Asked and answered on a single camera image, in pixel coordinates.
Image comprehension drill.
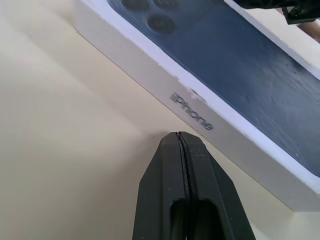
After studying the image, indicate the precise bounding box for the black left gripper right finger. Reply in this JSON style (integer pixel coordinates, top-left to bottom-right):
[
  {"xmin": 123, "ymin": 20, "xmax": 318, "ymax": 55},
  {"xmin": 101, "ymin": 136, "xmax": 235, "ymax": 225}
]
[{"xmin": 178, "ymin": 131, "xmax": 258, "ymax": 240}]

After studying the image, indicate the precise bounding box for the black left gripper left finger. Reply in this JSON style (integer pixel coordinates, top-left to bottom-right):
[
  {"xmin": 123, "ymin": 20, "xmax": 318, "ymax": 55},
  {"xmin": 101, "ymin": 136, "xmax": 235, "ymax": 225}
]
[{"xmin": 132, "ymin": 131, "xmax": 192, "ymax": 240}]

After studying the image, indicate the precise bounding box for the white iPhone box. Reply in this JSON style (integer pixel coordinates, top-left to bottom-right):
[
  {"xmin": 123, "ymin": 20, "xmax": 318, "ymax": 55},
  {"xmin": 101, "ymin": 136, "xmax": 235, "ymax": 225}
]
[{"xmin": 74, "ymin": 0, "xmax": 320, "ymax": 212}]

